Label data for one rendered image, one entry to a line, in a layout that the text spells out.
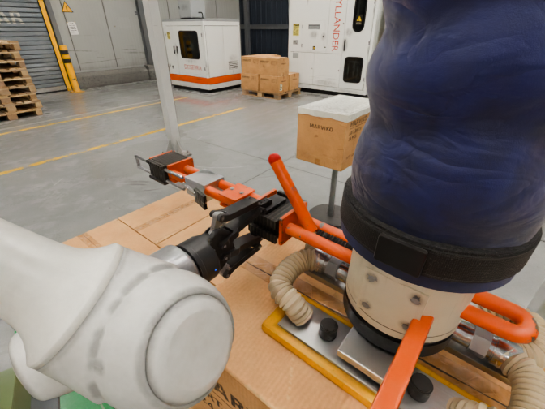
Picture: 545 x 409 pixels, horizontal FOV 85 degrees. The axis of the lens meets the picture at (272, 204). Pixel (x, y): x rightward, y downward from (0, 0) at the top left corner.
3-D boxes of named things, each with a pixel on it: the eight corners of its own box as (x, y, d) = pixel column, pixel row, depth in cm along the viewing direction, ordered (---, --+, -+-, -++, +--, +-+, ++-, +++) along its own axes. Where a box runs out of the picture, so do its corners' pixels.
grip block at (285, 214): (307, 224, 61) (310, 200, 58) (278, 248, 55) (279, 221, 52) (275, 210, 66) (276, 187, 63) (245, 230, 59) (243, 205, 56)
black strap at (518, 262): (531, 217, 42) (545, 192, 40) (519, 329, 27) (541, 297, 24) (376, 172, 54) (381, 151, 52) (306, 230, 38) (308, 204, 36)
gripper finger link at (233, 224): (208, 243, 50) (205, 236, 50) (251, 205, 57) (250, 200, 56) (223, 251, 48) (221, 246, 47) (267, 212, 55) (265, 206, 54)
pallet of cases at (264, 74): (300, 93, 796) (302, 55, 750) (277, 100, 725) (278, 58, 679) (265, 88, 859) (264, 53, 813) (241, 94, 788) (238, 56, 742)
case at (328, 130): (334, 139, 277) (339, 94, 256) (375, 149, 254) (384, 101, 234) (295, 158, 237) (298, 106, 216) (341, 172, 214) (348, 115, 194)
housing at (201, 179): (226, 192, 72) (225, 175, 70) (204, 204, 67) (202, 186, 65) (207, 183, 76) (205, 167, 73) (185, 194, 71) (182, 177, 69)
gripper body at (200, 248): (166, 236, 45) (212, 211, 52) (175, 277, 50) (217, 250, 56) (198, 256, 41) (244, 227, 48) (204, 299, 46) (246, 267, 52)
